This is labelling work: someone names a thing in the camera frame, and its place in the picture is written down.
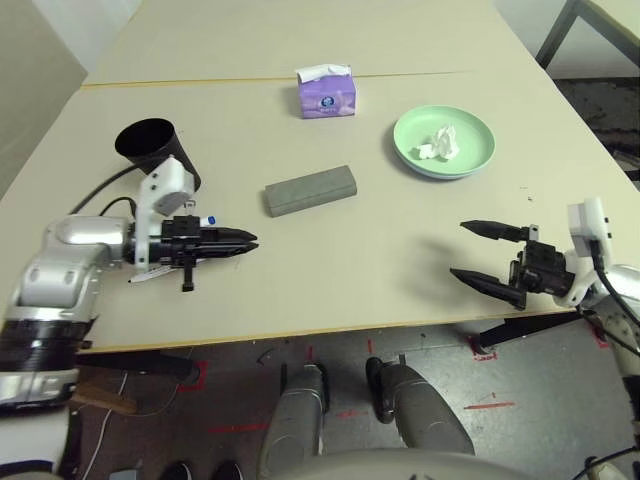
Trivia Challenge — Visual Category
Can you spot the black shoe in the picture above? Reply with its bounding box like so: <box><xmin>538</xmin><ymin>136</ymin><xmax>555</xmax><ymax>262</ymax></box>
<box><xmin>211</xmin><ymin>459</ymin><xmax>248</xmax><ymax>480</ymax></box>
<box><xmin>159</xmin><ymin>461</ymin><xmax>200</xmax><ymax>480</ymax></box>

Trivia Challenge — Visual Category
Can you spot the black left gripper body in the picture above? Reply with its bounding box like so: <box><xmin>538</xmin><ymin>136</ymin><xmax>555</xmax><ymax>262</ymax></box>
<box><xmin>159</xmin><ymin>216</ymin><xmax>212</xmax><ymax>293</ymax></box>

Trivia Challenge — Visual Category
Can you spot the grey robot left leg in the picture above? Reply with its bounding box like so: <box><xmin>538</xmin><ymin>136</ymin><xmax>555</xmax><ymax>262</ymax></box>
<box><xmin>256</xmin><ymin>363</ymin><xmax>332</xmax><ymax>480</ymax></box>

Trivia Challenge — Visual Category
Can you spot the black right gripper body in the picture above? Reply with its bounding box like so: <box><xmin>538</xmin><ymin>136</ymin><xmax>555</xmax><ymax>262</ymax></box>
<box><xmin>507</xmin><ymin>241</ymin><xmax>572</xmax><ymax>301</ymax></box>

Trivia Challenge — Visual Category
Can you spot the grey glasses case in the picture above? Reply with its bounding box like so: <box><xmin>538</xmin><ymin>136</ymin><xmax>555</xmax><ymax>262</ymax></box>
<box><xmin>264</xmin><ymin>164</ymin><xmax>359</xmax><ymax>219</ymax></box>

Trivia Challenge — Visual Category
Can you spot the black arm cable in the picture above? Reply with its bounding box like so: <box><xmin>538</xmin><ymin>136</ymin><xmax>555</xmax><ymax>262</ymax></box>
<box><xmin>588</xmin><ymin>238</ymin><xmax>640</xmax><ymax>359</ymax></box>
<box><xmin>69</xmin><ymin>164</ymin><xmax>144</xmax><ymax>217</ymax></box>
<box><xmin>97</xmin><ymin>196</ymin><xmax>139</xmax><ymax>224</ymax></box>

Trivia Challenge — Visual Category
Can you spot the black table foot bar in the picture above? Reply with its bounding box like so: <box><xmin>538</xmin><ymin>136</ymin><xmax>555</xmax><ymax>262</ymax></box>
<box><xmin>74</xmin><ymin>349</ymin><xmax>199</xmax><ymax>380</ymax></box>
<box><xmin>476</xmin><ymin>311</ymin><xmax>587</xmax><ymax>352</ymax></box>

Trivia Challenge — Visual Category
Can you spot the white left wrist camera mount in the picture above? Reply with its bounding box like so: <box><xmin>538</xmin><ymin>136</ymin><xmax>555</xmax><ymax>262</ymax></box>
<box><xmin>132</xmin><ymin>155</ymin><xmax>197</xmax><ymax>265</ymax></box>

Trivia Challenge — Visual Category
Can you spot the purple tissue pack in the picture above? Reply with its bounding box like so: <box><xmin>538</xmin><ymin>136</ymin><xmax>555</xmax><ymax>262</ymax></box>
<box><xmin>295</xmin><ymin>63</ymin><xmax>360</xmax><ymax>121</ymax></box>

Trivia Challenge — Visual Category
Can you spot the slim white pen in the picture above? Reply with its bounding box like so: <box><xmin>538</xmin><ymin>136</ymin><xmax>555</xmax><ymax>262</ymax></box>
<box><xmin>127</xmin><ymin>266</ymin><xmax>169</xmax><ymax>285</ymax></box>

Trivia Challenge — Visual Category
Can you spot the green plastic plate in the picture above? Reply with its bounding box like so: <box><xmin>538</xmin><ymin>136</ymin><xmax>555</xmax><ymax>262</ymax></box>
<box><xmin>392</xmin><ymin>104</ymin><xmax>497</xmax><ymax>179</ymax></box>

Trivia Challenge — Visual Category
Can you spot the grey robot leg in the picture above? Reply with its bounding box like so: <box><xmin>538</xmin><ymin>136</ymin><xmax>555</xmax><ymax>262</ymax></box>
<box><xmin>256</xmin><ymin>363</ymin><xmax>332</xmax><ymax>480</ymax></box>
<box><xmin>365</xmin><ymin>356</ymin><xmax>477</xmax><ymax>457</ymax></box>

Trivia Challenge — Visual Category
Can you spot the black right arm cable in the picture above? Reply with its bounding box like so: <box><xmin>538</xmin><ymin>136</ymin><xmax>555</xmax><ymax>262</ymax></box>
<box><xmin>588</xmin><ymin>238</ymin><xmax>640</xmax><ymax>359</ymax></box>

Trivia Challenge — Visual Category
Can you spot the white tissue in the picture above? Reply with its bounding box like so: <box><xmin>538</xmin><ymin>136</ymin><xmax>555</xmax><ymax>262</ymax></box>
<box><xmin>410</xmin><ymin>123</ymin><xmax>462</xmax><ymax>162</ymax></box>

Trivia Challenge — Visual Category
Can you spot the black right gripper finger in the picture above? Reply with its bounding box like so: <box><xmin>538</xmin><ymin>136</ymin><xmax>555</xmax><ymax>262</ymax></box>
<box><xmin>459</xmin><ymin>219</ymin><xmax>542</xmax><ymax>244</ymax></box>
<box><xmin>448</xmin><ymin>268</ymin><xmax>529</xmax><ymax>312</ymax></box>

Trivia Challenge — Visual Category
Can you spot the grey robot right leg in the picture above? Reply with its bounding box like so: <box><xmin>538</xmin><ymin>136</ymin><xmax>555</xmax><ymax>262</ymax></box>
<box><xmin>365</xmin><ymin>356</ymin><xmax>477</xmax><ymax>457</ymax></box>

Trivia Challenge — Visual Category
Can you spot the black tapered cup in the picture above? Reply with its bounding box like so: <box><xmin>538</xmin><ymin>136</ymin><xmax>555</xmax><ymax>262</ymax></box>
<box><xmin>114</xmin><ymin>117</ymin><xmax>203</xmax><ymax>194</ymax></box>

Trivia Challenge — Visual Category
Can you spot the brown wooden block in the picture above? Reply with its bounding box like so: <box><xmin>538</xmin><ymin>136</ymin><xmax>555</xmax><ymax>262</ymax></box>
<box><xmin>74</xmin><ymin>384</ymin><xmax>139</xmax><ymax>416</ymax></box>

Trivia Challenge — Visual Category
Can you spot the white floor cable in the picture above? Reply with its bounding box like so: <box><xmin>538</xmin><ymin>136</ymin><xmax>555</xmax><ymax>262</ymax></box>
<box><xmin>64</xmin><ymin>372</ymin><xmax>181</xmax><ymax>454</ymax></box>

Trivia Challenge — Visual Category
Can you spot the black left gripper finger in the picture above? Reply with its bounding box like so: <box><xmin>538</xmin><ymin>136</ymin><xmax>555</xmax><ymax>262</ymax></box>
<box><xmin>199</xmin><ymin>241</ymin><xmax>260</xmax><ymax>260</ymax></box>
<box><xmin>201</xmin><ymin>227</ymin><xmax>258</xmax><ymax>244</ymax></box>

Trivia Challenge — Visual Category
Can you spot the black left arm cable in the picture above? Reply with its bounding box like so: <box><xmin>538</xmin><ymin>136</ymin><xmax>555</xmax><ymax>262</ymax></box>
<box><xmin>69</xmin><ymin>164</ymin><xmax>144</xmax><ymax>217</ymax></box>
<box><xmin>97</xmin><ymin>196</ymin><xmax>139</xmax><ymax>224</ymax></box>

